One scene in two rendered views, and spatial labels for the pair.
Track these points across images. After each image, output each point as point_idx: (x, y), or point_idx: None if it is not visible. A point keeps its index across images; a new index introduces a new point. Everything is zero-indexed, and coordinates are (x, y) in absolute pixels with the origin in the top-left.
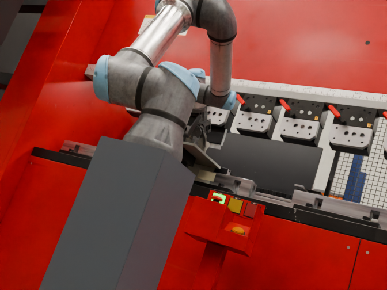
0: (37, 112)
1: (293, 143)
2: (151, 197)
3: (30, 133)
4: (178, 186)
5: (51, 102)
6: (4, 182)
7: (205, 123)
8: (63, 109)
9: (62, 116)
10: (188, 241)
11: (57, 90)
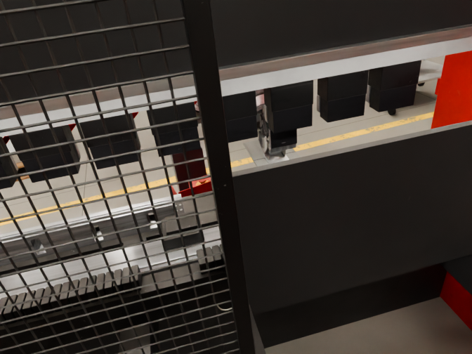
0: (441, 103)
1: (189, 150)
2: (171, 157)
3: (438, 126)
4: (171, 156)
5: (453, 89)
6: None
7: (260, 123)
8: (468, 95)
9: (469, 103)
10: None
11: (456, 74)
